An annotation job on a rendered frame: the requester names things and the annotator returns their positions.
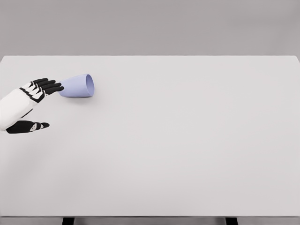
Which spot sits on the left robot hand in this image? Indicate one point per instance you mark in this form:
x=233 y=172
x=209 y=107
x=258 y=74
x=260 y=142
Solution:
x=16 y=104

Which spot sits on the lavender plastic cup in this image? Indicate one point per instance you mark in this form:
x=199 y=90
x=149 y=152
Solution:
x=75 y=87

